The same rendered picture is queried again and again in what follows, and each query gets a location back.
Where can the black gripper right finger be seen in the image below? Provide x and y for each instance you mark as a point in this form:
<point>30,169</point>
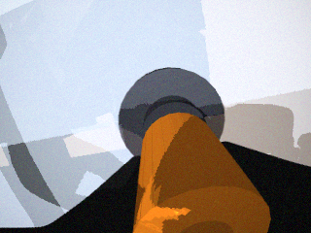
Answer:
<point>285,186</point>

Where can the orange knob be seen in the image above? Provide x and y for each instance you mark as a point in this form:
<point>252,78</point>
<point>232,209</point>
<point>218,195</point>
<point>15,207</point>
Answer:
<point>188,183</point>

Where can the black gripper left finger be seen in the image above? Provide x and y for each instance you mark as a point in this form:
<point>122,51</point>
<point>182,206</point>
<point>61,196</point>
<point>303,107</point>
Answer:
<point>109,209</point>

